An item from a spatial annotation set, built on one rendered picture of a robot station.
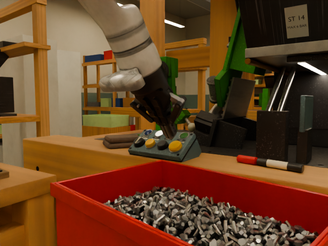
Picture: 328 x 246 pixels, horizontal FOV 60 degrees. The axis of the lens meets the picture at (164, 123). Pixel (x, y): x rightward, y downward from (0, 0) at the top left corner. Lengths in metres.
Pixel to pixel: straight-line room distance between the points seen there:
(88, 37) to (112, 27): 8.92
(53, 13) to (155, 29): 7.55
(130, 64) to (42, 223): 0.45
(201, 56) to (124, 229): 1.14
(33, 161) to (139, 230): 0.79
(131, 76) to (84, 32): 8.90
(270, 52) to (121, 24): 0.27
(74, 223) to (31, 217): 0.37
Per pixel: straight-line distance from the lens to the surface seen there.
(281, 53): 0.56
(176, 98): 0.52
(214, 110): 0.86
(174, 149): 0.61
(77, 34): 9.19
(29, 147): 1.04
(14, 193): 0.70
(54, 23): 8.84
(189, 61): 1.39
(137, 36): 0.47
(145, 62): 0.48
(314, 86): 0.89
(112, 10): 0.46
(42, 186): 0.73
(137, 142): 0.67
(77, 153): 0.83
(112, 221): 0.30
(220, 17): 1.25
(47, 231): 0.78
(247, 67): 0.78
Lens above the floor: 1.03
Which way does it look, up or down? 5 degrees down
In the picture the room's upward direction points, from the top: straight up
